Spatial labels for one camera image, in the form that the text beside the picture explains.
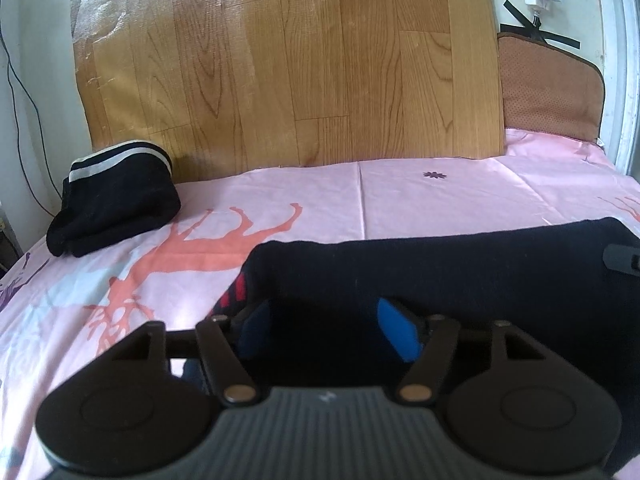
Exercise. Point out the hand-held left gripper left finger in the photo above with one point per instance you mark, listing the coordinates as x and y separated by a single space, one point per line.
250 332

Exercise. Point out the folded black garment white stripe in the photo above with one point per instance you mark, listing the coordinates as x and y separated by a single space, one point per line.
115 205

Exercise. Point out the white framed frosted glass door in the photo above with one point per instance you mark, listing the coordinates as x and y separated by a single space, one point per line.
622 60

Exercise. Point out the pink printed bedsheet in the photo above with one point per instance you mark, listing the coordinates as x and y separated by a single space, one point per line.
400 200

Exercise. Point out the black tape cross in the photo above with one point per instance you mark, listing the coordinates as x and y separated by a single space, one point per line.
542 35

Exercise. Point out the wood-pattern board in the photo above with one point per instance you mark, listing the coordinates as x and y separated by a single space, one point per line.
300 60

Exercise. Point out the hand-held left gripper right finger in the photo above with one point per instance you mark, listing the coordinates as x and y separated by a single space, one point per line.
400 327

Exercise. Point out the brown perforated cushion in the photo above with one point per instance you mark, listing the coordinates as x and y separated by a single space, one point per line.
547 90

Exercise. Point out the navy patterned reindeer sweater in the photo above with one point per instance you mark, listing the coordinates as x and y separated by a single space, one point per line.
450 270

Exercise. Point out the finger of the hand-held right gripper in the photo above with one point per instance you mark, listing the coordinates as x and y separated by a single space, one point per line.
620 259

